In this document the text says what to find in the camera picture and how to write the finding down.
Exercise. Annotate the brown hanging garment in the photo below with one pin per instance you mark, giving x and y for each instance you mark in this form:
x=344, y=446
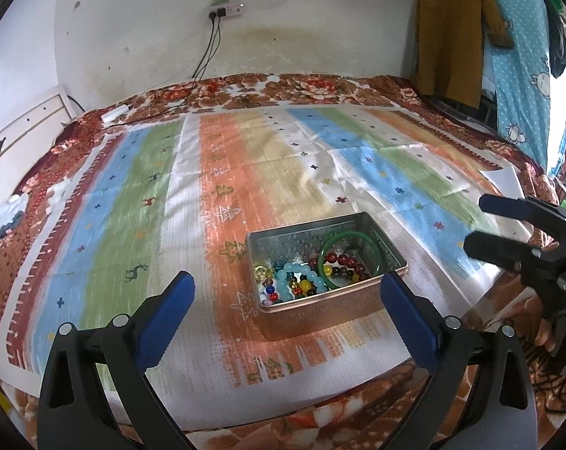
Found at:
x=447, y=33

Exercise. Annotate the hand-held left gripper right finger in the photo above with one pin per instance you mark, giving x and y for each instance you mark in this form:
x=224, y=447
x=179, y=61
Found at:
x=410, y=323

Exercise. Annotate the green jade bangle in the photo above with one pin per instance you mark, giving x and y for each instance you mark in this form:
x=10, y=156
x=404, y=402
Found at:
x=374, y=248

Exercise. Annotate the person's right hand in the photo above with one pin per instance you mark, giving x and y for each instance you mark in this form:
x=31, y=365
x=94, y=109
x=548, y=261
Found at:
x=543, y=330

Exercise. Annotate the copper metal tin box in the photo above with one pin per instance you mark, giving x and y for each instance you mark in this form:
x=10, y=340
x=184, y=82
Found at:
x=320, y=304

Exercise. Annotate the white wooden headboard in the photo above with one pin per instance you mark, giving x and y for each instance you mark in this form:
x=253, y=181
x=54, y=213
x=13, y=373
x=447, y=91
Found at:
x=18, y=133

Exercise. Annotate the white charger adapter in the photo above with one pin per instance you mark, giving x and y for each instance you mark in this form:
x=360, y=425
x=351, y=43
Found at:
x=115, y=113

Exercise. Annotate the striped woven mat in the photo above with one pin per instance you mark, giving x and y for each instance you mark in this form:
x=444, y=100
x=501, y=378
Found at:
x=147, y=206

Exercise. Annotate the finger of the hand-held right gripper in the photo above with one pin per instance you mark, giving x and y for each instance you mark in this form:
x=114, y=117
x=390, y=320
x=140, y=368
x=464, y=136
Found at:
x=494, y=246
x=503, y=206

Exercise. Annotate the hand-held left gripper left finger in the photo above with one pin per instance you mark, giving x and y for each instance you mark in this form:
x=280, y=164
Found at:
x=166, y=323

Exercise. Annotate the blue dotted printed cloth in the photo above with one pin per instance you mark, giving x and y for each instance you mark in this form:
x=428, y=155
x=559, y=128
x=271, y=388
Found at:
x=522, y=56

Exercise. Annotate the white wall power strip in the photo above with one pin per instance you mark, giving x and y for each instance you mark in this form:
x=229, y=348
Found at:
x=224, y=10

